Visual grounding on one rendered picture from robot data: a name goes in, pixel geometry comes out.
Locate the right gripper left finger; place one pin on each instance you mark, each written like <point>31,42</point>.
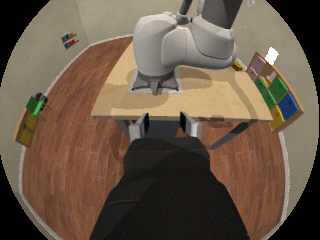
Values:
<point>138,130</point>

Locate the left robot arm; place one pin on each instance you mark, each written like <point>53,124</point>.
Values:
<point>181,17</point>

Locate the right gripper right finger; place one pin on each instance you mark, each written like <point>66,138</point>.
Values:
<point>190,126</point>

